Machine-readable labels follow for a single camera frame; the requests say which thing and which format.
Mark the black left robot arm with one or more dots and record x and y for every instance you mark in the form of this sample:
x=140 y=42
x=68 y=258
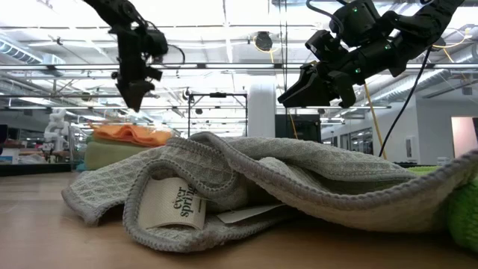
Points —
x=112 y=11

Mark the bright green microfiber towel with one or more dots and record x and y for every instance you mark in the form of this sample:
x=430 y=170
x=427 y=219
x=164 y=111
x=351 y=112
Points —
x=465 y=216

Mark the pale green microfiber towel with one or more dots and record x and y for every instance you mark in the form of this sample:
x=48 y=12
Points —
x=108 y=147
x=112 y=162

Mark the black metal rack frame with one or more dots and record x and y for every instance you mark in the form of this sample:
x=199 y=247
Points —
x=218 y=95

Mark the black hanging lamp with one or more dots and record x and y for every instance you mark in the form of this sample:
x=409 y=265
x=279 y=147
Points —
x=438 y=44
x=263 y=40

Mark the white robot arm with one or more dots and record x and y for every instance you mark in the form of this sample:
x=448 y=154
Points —
x=56 y=129

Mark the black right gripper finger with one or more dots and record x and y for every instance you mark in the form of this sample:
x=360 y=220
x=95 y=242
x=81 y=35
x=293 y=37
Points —
x=310 y=93
x=309 y=70

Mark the white round pillar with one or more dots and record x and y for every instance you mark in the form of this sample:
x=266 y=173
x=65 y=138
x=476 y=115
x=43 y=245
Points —
x=261 y=108

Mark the grey waffle microfiber towel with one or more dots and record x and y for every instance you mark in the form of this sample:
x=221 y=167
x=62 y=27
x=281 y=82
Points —
x=298 y=168

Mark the orange microfiber towel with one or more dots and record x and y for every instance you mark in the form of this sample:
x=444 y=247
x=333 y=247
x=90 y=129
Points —
x=130 y=135

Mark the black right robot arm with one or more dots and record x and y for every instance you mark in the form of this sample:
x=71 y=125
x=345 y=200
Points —
x=422 y=26

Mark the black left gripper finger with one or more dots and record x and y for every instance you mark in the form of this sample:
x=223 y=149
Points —
x=143 y=89
x=128 y=93

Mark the blue microfiber towel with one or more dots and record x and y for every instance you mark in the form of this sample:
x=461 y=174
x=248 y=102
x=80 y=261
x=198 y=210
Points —
x=80 y=166

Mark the clear plastic tray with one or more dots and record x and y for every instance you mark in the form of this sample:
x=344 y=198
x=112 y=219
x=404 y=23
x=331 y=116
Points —
x=76 y=142

